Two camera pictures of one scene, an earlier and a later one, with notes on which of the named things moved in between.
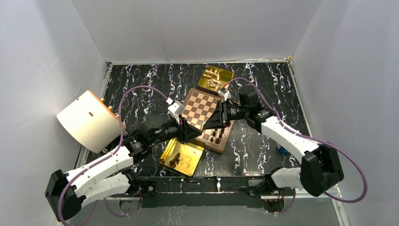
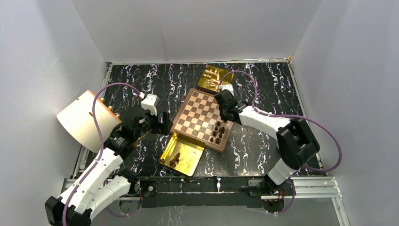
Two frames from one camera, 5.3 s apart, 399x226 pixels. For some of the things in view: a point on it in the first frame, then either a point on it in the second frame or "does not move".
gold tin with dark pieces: [184, 157] does not move
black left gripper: [186, 132] to [160, 128]
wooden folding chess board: [198, 107] does not move
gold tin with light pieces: [214, 78] does not move
